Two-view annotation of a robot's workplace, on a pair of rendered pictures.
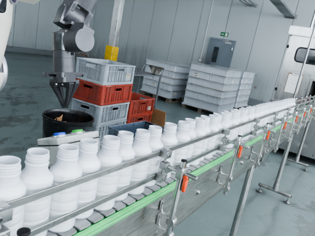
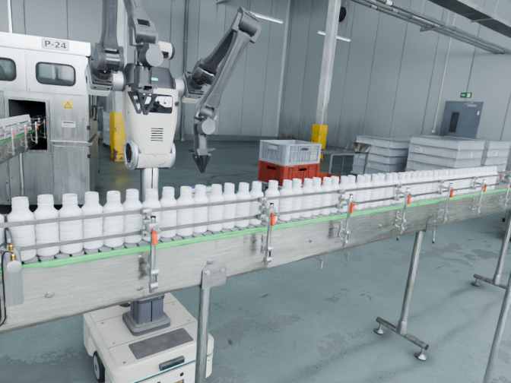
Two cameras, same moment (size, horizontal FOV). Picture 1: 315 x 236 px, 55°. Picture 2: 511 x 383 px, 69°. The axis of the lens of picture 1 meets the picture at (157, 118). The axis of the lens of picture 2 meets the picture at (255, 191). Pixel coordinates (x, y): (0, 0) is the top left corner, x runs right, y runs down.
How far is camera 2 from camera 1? 0.73 m
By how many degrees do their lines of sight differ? 21
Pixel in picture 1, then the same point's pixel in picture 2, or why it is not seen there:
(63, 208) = (183, 220)
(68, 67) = (202, 145)
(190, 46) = (419, 115)
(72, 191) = (188, 211)
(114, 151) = (217, 193)
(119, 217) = (223, 235)
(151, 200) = (252, 232)
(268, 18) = not seen: outside the picture
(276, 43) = not seen: outside the picture
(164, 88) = (379, 169)
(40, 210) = (169, 219)
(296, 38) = not seen: outside the picture
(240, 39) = (490, 98)
